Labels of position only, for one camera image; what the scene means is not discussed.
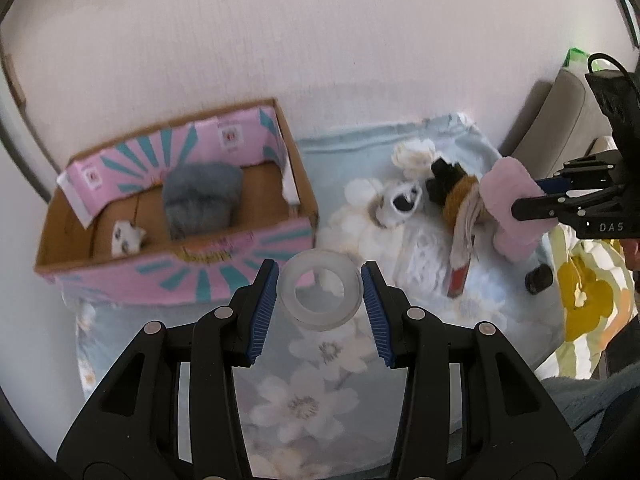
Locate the yellow floral bedding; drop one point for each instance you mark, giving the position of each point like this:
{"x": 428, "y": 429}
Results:
{"x": 598, "y": 299}

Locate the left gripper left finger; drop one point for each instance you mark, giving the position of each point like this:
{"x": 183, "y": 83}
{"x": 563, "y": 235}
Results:
{"x": 167, "y": 407}

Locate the grey blue fluffy sock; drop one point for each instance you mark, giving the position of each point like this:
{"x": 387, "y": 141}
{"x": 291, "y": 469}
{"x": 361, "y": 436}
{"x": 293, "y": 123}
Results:
{"x": 200, "y": 198}

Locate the pink cardboard box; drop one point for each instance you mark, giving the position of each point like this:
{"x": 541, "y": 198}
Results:
{"x": 123, "y": 180}

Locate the beige chair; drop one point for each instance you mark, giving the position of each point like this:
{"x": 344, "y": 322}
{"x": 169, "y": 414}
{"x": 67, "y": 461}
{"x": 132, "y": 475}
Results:
{"x": 566, "y": 127}

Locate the light blue floral cloth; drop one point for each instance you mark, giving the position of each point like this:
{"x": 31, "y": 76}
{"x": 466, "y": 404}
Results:
{"x": 323, "y": 404}

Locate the clear tape roll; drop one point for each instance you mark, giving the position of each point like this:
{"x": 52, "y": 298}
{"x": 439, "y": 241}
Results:
{"x": 320, "y": 290}

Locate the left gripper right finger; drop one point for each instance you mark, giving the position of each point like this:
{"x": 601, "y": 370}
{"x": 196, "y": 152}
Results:
{"x": 472, "y": 408}

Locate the person right hand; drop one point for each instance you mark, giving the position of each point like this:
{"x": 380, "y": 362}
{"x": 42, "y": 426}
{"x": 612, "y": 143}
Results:
{"x": 631, "y": 253}

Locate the brown white fluffy sock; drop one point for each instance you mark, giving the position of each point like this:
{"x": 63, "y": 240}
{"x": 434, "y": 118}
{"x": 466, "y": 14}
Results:
{"x": 464, "y": 208}

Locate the small white printed sock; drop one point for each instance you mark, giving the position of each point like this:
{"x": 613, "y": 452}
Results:
{"x": 127, "y": 239}

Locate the small black cap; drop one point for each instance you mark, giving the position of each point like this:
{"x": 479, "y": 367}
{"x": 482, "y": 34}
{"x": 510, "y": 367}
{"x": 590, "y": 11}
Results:
{"x": 539, "y": 279}

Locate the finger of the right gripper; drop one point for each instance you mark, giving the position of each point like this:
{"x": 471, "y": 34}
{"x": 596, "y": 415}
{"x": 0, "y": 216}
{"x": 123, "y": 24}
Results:
{"x": 555, "y": 185}
{"x": 545, "y": 207}

